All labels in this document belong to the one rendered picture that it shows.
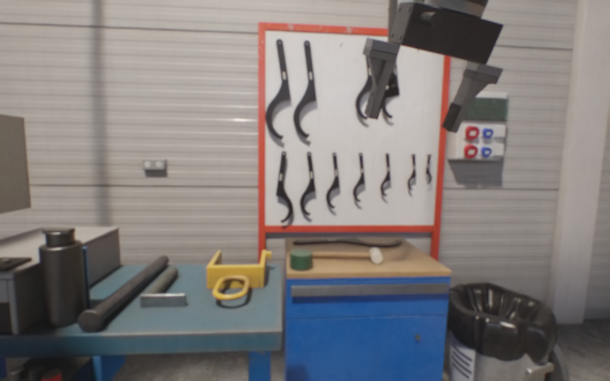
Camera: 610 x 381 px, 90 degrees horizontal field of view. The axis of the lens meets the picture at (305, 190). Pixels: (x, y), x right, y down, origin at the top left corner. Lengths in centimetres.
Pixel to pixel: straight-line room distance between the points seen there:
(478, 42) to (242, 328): 65
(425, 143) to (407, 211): 56
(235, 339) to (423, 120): 226
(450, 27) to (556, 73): 293
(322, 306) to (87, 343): 88
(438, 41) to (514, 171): 269
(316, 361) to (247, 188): 141
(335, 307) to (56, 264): 100
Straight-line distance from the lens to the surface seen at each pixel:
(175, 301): 84
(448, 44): 48
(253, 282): 90
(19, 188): 179
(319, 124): 243
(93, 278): 107
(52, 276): 83
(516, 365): 198
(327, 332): 147
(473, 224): 297
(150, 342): 77
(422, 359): 166
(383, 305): 147
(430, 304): 154
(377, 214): 256
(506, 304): 223
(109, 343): 80
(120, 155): 271
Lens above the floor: 142
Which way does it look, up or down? 6 degrees down
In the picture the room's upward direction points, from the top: 1 degrees clockwise
